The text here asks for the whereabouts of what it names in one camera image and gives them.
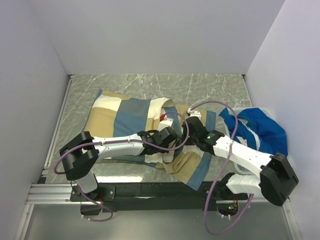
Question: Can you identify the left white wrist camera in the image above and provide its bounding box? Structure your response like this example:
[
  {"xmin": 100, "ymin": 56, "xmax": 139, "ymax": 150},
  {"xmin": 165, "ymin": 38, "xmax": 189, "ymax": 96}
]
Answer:
[{"xmin": 157, "ymin": 114, "xmax": 174, "ymax": 131}]

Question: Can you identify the blue beige patchwork pillowcase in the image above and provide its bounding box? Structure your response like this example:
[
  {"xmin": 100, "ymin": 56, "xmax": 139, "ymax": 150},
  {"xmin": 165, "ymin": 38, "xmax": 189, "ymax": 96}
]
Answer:
[{"xmin": 83, "ymin": 89, "xmax": 212, "ymax": 190}]

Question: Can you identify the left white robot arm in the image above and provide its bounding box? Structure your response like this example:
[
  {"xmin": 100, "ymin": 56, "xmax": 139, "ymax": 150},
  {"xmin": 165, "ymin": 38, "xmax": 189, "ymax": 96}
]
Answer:
[{"xmin": 59, "ymin": 126, "xmax": 178, "ymax": 201}]

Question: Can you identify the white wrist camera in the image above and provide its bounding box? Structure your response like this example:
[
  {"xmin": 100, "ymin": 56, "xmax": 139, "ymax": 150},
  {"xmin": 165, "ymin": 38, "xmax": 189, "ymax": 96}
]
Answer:
[
  {"xmin": 187, "ymin": 108, "xmax": 202, "ymax": 120},
  {"xmin": 157, "ymin": 114, "xmax": 174, "ymax": 131}
]

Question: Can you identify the aluminium rail frame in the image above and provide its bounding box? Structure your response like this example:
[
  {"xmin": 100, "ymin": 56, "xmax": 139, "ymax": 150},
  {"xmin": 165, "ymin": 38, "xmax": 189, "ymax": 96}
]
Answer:
[{"xmin": 24, "ymin": 182, "xmax": 292, "ymax": 205}]

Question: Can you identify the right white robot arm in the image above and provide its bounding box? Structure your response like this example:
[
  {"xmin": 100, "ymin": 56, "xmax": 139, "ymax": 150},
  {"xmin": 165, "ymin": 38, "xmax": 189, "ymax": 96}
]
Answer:
[{"xmin": 182, "ymin": 116, "xmax": 299, "ymax": 206}]

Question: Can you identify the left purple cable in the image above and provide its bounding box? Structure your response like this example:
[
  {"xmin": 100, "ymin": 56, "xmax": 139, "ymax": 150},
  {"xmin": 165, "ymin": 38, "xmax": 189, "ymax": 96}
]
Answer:
[{"xmin": 53, "ymin": 111, "xmax": 192, "ymax": 222}]

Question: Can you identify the blue cloth in basket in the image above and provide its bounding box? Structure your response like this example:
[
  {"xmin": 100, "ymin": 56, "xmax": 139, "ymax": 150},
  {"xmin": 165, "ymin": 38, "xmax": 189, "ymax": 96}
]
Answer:
[{"xmin": 219, "ymin": 107, "xmax": 288, "ymax": 157}]

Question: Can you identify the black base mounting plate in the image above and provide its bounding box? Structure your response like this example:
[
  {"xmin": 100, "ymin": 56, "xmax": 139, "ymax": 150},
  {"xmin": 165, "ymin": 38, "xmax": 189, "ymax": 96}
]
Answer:
[{"xmin": 69, "ymin": 181, "xmax": 250, "ymax": 213}]

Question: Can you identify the cream white pillow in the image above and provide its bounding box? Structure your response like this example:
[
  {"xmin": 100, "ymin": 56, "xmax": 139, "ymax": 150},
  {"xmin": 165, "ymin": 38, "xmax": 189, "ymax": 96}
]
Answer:
[{"xmin": 161, "ymin": 106, "xmax": 182, "ymax": 163}]

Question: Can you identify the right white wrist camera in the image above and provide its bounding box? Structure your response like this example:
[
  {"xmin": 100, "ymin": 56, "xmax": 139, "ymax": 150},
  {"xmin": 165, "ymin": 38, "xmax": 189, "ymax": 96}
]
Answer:
[{"xmin": 187, "ymin": 108, "xmax": 202, "ymax": 120}]

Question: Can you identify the white plastic basket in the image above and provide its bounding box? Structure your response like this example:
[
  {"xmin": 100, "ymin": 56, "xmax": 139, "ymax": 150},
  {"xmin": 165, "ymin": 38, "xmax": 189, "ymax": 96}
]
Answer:
[{"xmin": 224, "ymin": 106, "xmax": 295, "ymax": 176}]

